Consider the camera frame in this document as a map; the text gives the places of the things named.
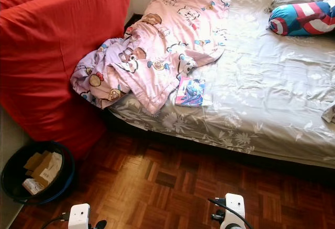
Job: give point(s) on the bed with grey floral sheet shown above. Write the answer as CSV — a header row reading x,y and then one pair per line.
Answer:
x,y
267,82

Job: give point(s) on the blue red white bolster pillow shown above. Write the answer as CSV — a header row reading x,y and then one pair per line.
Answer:
x,y
298,20

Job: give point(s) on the large red covered mattress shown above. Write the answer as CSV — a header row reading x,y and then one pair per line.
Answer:
x,y
52,66

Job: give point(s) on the anime cover book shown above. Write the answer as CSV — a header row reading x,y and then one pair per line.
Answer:
x,y
190,93

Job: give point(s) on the brown cardboard box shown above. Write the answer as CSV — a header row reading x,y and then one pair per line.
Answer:
x,y
44,168

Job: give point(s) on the white labelled package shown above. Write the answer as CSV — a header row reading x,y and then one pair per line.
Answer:
x,y
33,186

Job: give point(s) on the black round bin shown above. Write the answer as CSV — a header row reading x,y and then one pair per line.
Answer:
x,y
10,174

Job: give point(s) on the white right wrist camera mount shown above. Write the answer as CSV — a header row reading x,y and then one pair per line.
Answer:
x,y
234,208

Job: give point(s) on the pink cartoon print blanket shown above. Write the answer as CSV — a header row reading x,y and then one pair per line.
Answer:
x,y
162,45

